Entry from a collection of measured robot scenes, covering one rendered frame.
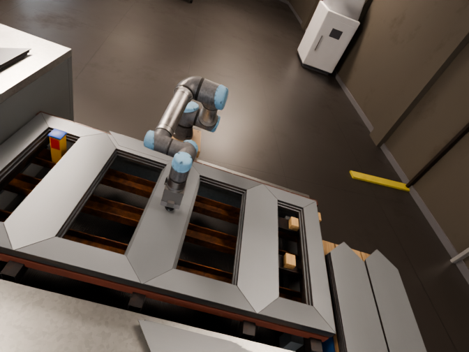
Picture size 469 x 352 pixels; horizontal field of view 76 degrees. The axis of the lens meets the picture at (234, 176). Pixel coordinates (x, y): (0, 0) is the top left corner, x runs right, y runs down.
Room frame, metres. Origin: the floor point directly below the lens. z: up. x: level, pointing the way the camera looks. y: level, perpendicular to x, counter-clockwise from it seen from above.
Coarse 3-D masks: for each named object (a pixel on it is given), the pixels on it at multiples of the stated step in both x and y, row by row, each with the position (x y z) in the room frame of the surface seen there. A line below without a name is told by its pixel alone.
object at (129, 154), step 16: (48, 128) 1.03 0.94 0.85; (32, 144) 0.90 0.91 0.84; (16, 160) 0.79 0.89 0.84; (112, 160) 1.03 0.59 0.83; (128, 160) 1.09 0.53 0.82; (144, 160) 1.11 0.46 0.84; (160, 160) 1.15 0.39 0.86; (0, 176) 0.68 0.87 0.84; (160, 176) 1.07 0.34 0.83; (240, 192) 1.20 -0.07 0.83; (80, 208) 0.71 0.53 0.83; (192, 208) 0.96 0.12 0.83; (240, 208) 1.10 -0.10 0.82; (288, 208) 1.25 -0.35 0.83; (64, 224) 0.60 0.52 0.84; (240, 224) 0.99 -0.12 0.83; (304, 224) 1.16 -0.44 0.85; (240, 240) 0.89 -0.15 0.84; (304, 240) 1.06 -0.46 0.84; (32, 256) 0.45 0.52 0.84; (176, 256) 0.68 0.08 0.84; (304, 256) 0.97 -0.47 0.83; (80, 272) 0.48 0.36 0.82; (96, 272) 0.49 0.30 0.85; (304, 272) 0.89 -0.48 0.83; (144, 288) 0.52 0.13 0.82; (160, 288) 0.53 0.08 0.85; (304, 288) 0.81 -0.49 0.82; (208, 304) 0.56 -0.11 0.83; (272, 320) 0.60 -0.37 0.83
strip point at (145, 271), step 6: (132, 258) 0.58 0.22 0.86; (132, 264) 0.56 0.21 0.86; (138, 264) 0.57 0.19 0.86; (144, 264) 0.59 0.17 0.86; (150, 264) 0.59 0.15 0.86; (156, 264) 0.61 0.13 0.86; (138, 270) 0.55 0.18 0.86; (144, 270) 0.56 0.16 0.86; (150, 270) 0.57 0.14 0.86; (156, 270) 0.58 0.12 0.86; (162, 270) 0.59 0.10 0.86; (168, 270) 0.60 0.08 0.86; (138, 276) 0.53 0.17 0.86; (144, 276) 0.54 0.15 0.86; (150, 276) 0.55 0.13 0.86; (156, 276) 0.56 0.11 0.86; (144, 282) 0.52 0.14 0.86
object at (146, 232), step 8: (144, 224) 0.74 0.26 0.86; (144, 232) 0.71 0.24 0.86; (152, 232) 0.73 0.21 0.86; (160, 232) 0.74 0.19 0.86; (168, 232) 0.76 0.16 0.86; (144, 240) 0.68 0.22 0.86; (152, 240) 0.69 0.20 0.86; (160, 240) 0.71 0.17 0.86; (168, 240) 0.72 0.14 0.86; (176, 240) 0.74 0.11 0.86; (176, 248) 0.70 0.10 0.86
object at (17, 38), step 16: (0, 32) 1.33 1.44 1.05; (16, 32) 1.40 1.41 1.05; (32, 48) 1.32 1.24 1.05; (48, 48) 1.38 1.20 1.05; (64, 48) 1.45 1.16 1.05; (16, 64) 1.13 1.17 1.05; (32, 64) 1.19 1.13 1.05; (48, 64) 1.25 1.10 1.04; (0, 80) 0.98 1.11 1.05; (16, 80) 1.03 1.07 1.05; (32, 80) 1.11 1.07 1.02; (0, 96) 0.90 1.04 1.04
